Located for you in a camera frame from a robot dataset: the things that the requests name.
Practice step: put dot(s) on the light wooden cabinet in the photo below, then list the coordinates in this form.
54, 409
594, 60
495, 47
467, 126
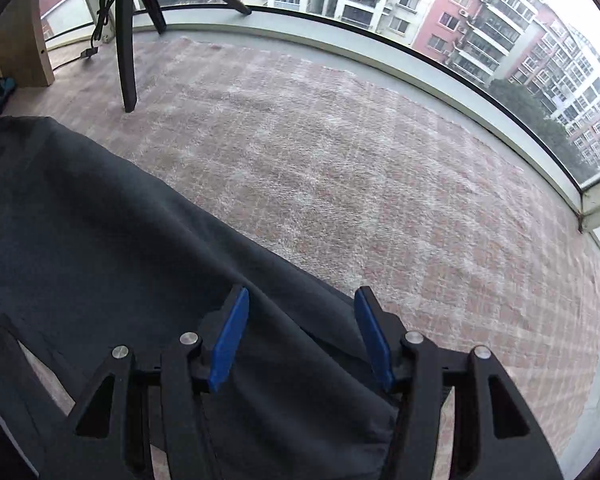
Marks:
27, 50

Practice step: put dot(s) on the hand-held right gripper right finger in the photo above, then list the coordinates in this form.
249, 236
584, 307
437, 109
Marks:
375, 340

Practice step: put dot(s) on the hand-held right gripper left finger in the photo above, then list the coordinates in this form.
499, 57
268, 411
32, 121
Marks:
230, 340

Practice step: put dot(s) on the black pants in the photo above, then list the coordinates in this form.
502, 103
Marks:
130, 240

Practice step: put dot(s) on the black tripod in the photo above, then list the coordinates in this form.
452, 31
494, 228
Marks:
126, 60

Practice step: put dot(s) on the white window frame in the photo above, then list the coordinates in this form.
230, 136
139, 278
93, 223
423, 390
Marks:
330, 35

